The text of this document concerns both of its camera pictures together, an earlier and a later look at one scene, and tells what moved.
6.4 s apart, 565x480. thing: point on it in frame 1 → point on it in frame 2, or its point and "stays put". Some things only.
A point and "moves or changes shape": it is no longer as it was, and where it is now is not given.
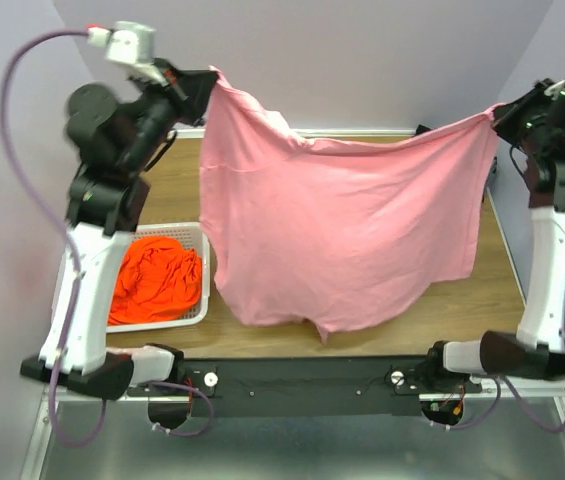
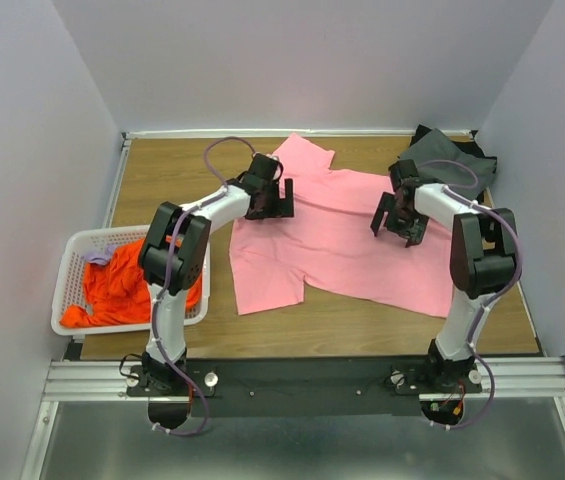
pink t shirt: [316, 232] moves or changes shape
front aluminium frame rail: [76, 391] stays put
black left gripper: [196, 86] → [281, 208]
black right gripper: [508, 113] → [413, 232]
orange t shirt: [158, 278] stays put
